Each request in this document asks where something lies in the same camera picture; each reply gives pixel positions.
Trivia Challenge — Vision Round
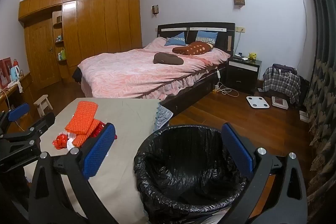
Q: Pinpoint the dark green patterned curtain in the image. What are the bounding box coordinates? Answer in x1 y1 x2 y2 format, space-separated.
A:
297 0 336 214

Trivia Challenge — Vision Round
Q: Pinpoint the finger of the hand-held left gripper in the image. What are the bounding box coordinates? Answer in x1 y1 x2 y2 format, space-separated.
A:
0 103 30 134
3 112 56 142

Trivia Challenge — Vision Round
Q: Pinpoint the white floor cable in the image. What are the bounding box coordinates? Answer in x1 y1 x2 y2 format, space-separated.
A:
218 82 239 96

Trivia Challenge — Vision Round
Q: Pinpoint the wooden desk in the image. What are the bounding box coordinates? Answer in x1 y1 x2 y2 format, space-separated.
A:
0 73 33 135

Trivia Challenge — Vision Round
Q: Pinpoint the red dotted pillow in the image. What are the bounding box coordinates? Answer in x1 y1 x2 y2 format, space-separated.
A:
172 41 214 56

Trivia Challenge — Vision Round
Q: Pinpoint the red plastic bag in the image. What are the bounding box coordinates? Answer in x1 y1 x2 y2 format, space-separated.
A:
52 134 69 149

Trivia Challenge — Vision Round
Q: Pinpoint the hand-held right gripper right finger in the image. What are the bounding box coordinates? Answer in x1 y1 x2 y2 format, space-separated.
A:
221 123 307 224

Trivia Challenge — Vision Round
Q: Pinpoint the white hanging cloth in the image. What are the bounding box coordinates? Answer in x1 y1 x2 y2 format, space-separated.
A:
8 81 24 93

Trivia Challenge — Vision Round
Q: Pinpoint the red photo frame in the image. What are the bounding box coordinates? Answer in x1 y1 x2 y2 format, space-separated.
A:
0 57 12 89

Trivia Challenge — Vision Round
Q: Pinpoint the quilted grey-blue mat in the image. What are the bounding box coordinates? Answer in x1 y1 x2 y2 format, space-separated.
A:
154 103 174 132

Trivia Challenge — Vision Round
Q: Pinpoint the dark bag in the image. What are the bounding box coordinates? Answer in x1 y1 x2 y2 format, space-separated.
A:
272 63 297 75

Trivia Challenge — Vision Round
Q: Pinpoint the white fluffy sock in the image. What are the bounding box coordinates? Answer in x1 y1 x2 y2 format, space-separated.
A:
66 132 77 151

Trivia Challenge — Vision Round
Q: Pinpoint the white scale with red centre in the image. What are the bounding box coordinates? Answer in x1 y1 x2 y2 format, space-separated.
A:
271 96 289 109

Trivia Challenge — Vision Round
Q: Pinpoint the plaid cloth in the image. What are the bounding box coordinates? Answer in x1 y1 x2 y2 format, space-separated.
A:
262 66 301 104

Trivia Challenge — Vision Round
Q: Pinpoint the wooden door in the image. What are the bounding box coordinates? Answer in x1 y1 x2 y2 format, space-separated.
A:
24 18 62 89

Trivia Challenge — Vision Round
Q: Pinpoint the pink patterned blanket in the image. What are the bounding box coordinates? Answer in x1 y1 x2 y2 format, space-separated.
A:
78 36 231 98

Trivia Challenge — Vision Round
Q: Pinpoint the trash bin with black bag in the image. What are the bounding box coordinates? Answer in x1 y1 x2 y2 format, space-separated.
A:
133 124 260 216

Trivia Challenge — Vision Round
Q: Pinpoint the dark cloth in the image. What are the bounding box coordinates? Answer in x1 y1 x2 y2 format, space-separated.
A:
73 67 83 83

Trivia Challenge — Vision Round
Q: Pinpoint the orange knitted cloth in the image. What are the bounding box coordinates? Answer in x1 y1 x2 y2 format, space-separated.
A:
65 101 101 147

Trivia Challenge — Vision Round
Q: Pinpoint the dark wooden bed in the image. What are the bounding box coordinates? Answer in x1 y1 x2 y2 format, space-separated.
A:
73 22 235 113

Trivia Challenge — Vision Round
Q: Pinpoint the wooden wardrobe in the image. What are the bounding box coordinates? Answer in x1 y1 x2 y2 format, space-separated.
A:
18 0 143 83

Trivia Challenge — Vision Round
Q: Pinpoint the beige tablecloth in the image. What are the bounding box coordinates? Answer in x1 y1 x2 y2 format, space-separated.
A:
25 97 162 224

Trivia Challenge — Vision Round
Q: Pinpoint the blue pillow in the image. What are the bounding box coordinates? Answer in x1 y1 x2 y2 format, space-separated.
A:
165 32 186 46
196 30 219 46

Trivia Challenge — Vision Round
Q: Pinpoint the white bathroom scale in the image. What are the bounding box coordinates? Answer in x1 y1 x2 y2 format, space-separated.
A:
246 95 271 109

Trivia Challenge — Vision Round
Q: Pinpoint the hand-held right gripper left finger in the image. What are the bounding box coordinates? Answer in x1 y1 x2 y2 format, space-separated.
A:
28 123 124 224

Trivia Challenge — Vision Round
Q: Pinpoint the black and white nightstand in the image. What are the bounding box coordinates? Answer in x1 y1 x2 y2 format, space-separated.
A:
227 57 262 93

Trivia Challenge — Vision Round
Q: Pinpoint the white wooden stool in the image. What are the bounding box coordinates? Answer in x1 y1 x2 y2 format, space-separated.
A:
34 94 53 117

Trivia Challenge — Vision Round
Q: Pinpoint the brown cushion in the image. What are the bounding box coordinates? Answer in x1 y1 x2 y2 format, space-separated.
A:
154 52 184 65

